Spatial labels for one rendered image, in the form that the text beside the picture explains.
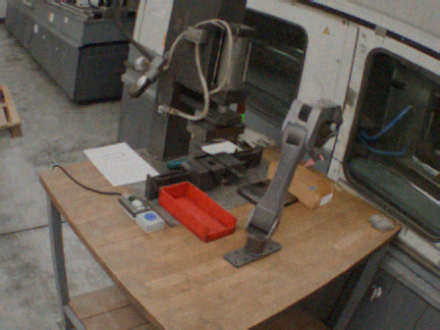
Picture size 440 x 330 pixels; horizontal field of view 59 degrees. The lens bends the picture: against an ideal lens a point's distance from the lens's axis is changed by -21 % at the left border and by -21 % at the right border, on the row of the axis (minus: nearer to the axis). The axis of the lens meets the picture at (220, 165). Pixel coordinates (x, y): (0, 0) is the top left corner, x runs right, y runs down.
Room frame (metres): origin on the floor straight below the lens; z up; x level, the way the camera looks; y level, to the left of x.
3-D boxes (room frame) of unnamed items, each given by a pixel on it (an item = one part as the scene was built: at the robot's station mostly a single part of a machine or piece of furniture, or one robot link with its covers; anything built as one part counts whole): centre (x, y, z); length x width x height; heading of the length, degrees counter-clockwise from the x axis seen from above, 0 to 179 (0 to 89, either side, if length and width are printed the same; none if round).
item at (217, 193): (1.65, 0.07, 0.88); 0.65 x 0.50 x 0.03; 136
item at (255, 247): (1.19, -0.15, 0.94); 0.20 x 0.07 x 0.08; 136
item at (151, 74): (1.69, 0.31, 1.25); 0.19 x 0.07 x 0.19; 136
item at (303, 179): (1.65, -0.32, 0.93); 0.25 x 0.13 x 0.08; 46
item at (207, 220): (1.32, 0.05, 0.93); 0.25 x 0.12 x 0.06; 46
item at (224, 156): (1.58, 0.03, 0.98); 0.20 x 0.10 x 0.01; 136
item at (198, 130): (1.62, 0.09, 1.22); 0.26 x 0.18 x 0.30; 46
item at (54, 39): (6.53, 3.10, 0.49); 5.51 x 1.02 x 0.97; 42
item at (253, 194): (1.55, -0.19, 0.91); 0.17 x 0.16 x 0.02; 136
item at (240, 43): (1.58, 0.03, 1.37); 0.11 x 0.09 x 0.30; 136
